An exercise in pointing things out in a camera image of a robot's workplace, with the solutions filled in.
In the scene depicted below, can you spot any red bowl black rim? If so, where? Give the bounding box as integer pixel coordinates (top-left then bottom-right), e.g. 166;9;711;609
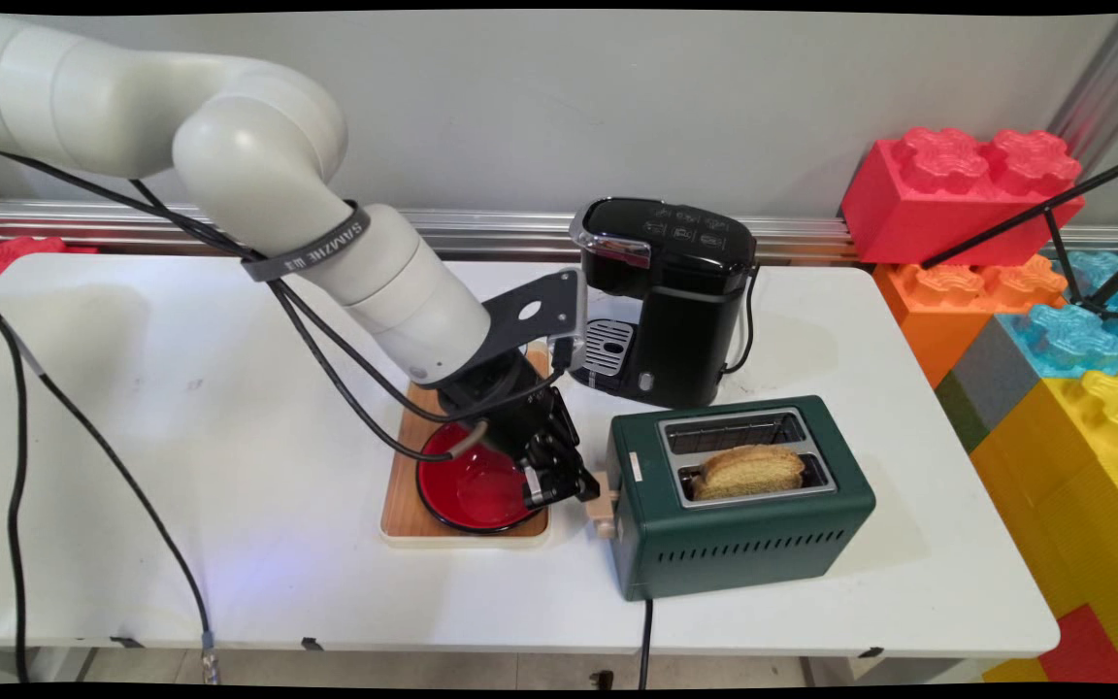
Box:
414;419;561;536

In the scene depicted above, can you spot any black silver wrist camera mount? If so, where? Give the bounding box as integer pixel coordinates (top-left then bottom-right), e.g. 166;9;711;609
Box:
480;268;588;378

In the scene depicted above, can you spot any black cable grey plug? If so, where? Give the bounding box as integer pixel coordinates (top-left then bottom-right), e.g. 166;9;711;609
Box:
130;178;494;464

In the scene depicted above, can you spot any wooden serving tray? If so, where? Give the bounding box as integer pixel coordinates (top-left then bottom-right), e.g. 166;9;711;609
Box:
379;342;553;548

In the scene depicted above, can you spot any toast bread slice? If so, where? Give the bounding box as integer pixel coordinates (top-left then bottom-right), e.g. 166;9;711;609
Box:
692;444;806;503

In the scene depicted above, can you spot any horizontal aluminium rail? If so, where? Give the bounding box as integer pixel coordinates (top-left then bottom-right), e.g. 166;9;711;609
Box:
0;198;1118;265

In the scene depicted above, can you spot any black toaster power cable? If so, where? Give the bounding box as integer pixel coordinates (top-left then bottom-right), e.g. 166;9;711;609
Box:
638;596;656;690

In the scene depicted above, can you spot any large red toy block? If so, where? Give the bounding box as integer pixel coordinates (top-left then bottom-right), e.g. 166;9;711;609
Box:
839;127;1087;270

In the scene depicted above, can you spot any black camera cable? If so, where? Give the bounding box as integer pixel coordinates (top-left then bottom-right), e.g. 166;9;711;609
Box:
0;143;576;429

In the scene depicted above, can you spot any green toy block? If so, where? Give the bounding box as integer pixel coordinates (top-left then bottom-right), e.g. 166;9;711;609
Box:
934;371;990;455

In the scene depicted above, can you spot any flat red toy block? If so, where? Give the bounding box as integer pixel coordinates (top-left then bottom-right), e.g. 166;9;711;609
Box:
1036;603;1118;686

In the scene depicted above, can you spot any grey cable strap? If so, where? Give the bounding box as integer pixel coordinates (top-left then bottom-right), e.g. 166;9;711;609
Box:
240;200;373;284

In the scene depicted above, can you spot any black coffee machine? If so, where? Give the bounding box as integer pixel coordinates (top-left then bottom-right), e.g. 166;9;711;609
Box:
568;197;760;410

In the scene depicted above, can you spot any slanted aluminium profile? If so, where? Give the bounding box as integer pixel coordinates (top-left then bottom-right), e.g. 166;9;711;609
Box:
1043;14;1118;178

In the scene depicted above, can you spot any green toaster beige lever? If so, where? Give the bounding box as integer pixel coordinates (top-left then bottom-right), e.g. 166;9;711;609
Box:
584;394;878;603

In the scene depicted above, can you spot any blue toy block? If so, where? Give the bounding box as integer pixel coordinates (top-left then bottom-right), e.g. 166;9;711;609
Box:
994;250;1118;382

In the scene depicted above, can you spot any yellow toy block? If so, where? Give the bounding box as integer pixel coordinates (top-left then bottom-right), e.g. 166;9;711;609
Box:
968;370;1118;686

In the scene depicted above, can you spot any black tripod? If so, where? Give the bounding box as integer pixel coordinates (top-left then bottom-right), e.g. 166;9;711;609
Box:
919;150;1118;324

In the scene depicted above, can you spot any orange toy block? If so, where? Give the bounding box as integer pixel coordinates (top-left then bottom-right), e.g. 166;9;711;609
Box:
871;254;1070;390

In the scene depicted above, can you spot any small red toy block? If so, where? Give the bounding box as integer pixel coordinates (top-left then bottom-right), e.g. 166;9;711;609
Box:
0;234;100;293

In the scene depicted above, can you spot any long black hanging cable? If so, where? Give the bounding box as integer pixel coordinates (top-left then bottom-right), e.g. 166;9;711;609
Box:
0;276;222;686

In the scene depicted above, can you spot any black coffee machine cable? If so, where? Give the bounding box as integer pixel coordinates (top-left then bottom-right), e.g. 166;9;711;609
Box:
722;260;763;378

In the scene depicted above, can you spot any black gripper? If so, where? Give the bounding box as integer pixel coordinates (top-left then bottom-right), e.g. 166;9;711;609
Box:
436;349;602;513

